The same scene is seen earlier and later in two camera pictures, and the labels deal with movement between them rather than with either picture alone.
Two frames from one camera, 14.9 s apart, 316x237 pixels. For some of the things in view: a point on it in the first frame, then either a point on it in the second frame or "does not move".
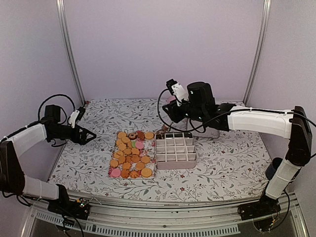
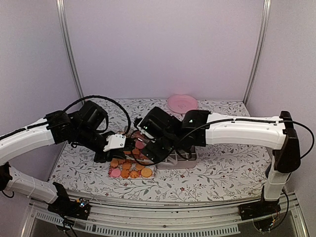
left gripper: (82, 140) → (110, 153)
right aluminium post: (265, 19) does not move
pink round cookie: (115, 173) does not move
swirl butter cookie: (134, 174) does not move
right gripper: (172, 112) → (150, 150)
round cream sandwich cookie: (146, 172) does not move
